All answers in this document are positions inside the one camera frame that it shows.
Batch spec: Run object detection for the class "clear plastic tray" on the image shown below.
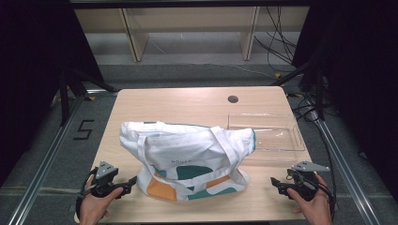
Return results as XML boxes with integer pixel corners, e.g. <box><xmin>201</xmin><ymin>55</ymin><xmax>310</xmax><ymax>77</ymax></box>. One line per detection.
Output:
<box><xmin>226</xmin><ymin>112</ymin><xmax>306</xmax><ymax>161</ymax></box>

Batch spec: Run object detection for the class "black metal stand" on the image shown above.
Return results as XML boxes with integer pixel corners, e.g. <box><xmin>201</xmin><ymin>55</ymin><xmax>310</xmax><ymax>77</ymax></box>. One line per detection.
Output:
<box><xmin>269</xmin><ymin>52</ymin><xmax>327</xmax><ymax>122</ymax></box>
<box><xmin>57</xmin><ymin>67</ymin><xmax>120</xmax><ymax>127</ymax></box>

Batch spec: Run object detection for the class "light wooden shelf unit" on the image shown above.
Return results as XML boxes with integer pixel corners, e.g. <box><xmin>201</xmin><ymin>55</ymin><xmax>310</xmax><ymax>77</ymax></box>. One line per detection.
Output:
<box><xmin>74</xmin><ymin>6</ymin><xmax>311</xmax><ymax>63</ymax></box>

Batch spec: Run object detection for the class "bundle of black cables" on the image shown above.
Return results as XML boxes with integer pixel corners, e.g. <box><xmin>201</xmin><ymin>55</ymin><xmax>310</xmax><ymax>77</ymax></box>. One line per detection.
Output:
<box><xmin>253</xmin><ymin>6</ymin><xmax>299</xmax><ymax>73</ymax></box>

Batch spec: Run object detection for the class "black curtain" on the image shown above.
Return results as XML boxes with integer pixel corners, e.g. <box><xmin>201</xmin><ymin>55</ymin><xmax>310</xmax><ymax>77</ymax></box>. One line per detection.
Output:
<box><xmin>291</xmin><ymin>0</ymin><xmax>398</xmax><ymax>201</ymax></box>
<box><xmin>0</xmin><ymin>0</ymin><xmax>105</xmax><ymax>188</ymax></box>

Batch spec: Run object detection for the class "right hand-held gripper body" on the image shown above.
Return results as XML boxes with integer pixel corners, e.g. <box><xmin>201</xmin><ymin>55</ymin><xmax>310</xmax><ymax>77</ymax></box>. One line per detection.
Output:
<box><xmin>286</xmin><ymin>160</ymin><xmax>331</xmax><ymax>203</ymax></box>

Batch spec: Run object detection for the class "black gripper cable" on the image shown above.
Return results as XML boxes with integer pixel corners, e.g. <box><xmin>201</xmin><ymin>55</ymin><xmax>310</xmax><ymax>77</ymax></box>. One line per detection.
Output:
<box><xmin>309</xmin><ymin>179</ymin><xmax>338</xmax><ymax>221</ymax></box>
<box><xmin>74</xmin><ymin>167</ymin><xmax>99</xmax><ymax>219</ymax></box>

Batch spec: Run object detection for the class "person's left hand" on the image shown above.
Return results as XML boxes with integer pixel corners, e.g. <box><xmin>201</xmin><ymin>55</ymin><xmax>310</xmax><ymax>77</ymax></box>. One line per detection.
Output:
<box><xmin>78</xmin><ymin>174</ymin><xmax>125</xmax><ymax>225</ymax></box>

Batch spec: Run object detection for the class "person's right hand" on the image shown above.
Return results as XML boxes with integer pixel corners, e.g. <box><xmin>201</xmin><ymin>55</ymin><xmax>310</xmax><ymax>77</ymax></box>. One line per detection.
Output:
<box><xmin>286</xmin><ymin>173</ymin><xmax>334</xmax><ymax>225</ymax></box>

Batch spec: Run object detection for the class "tangle of black floor cables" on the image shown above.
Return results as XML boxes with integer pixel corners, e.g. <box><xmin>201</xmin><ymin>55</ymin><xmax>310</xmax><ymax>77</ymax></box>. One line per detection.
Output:
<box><xmin>285</xmin><ymin>88</ymin><xmax>341</xmax><ymax>124</ymax></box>

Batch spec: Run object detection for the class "white patterned t-shirt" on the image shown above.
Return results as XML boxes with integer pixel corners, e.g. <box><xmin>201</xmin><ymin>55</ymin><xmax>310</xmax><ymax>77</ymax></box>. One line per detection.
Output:
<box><xmin>119</xmin><ymin>120</ymin><xmax>257</xmax><ymax>202</ymax></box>

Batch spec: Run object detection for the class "aluminium rail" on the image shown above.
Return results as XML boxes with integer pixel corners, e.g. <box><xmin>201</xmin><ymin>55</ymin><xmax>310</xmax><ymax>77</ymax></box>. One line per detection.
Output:
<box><xmin>308</xmin><ymin>110</ymin><xmax>382</xmax><ymax>225</ymax></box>
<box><xmin>7</xmin><ymin>89</ymin><xmax>120</xmax><ymax>225</ymax></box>

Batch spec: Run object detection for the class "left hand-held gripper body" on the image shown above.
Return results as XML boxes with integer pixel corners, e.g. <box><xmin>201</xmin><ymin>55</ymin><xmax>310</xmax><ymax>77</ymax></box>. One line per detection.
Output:
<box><xmin>89</xmin><ymin>160</ymin><xmax>131</xmax><ymax>199</ymax></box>

